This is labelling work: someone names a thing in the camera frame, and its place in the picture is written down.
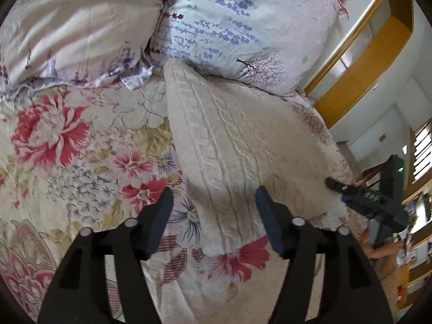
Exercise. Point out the wall switch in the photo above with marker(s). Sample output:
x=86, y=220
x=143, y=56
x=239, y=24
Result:
x=382, y=137

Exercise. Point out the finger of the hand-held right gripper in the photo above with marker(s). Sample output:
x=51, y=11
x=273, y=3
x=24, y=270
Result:
x=339, y=187

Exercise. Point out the pink floral pillow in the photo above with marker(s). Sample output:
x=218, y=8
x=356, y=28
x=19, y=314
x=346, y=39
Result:
x=77, y=23

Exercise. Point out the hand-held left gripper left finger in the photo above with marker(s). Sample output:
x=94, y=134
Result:
x=158, y=222

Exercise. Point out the floral quilted bedspread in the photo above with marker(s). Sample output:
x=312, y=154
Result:
x=67, y=162

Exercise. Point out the wooden bookshelf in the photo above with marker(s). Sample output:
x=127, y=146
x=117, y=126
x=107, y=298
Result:
x=418, y=243

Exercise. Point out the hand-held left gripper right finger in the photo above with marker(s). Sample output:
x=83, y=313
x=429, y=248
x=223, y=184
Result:
x=268, y=222

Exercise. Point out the person's right forearm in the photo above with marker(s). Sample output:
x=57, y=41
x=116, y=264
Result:
x=381, y=248

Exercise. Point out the lavender print pillow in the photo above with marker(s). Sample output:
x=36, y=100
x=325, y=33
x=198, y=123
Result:
x=243, y=23

